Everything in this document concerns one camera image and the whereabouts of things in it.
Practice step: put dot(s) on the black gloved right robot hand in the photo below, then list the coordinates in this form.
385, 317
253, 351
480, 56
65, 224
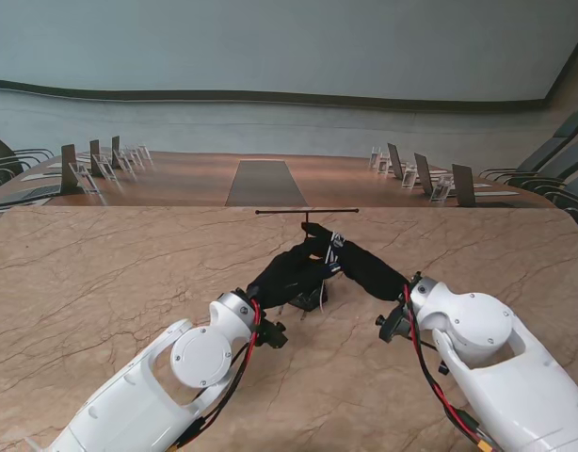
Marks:
374, 275

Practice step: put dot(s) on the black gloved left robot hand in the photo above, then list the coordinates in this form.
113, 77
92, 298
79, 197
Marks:
289, 278

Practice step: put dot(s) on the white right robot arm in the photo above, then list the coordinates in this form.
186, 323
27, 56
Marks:
505, 367

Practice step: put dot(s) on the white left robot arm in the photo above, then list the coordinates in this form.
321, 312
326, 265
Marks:
143, 400

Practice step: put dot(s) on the black T-bar rack marble base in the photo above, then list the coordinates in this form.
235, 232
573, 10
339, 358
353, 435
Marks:
312, 301

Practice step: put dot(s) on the printed conference room backdrop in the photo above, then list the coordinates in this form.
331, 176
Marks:
289, 70

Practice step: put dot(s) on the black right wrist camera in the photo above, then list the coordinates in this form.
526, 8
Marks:
393, 325

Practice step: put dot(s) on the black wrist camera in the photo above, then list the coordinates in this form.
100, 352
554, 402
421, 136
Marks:
393, 325
274, 335

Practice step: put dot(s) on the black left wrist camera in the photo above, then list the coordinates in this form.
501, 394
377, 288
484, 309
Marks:
274, 335

